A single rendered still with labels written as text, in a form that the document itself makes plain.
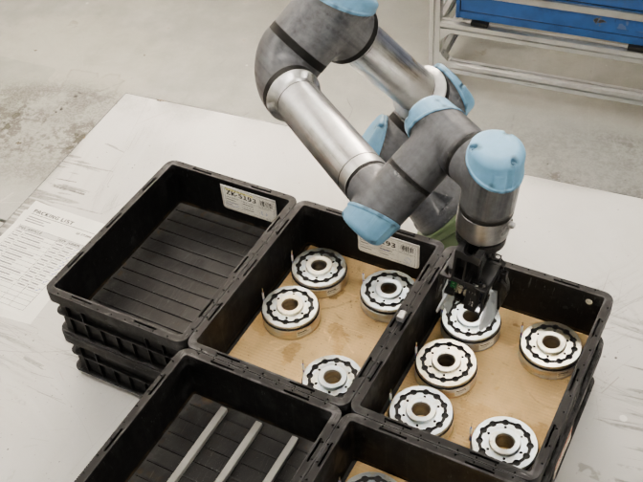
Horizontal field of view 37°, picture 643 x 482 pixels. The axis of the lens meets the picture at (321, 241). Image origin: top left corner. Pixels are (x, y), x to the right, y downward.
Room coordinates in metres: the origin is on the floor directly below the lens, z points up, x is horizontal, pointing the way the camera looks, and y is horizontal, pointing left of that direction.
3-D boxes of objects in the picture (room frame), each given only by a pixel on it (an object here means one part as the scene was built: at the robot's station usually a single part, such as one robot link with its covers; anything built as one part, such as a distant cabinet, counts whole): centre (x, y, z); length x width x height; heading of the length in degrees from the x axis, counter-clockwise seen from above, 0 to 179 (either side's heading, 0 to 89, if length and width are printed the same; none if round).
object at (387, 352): (0.97, -0.25, 0.92); 0.40 x 0.30 x 0.02; 149
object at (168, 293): (1.29, 0.26, 0.87); 0.40 x 0.30 x 0.11; 149
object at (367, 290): (1.19, -0.11, 0.86); 0.10 x 0.10 x 0.01
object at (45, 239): (1.52, 0.63, 0.70); 0.33 x 0.23 x 0.01; 154
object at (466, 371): (1.01, -0.19, 0.86); 0.10 x 0.10 x 0.01
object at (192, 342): (1.13, 0.01, 0.92); 0.40 x 0.30 x 0.02; 149
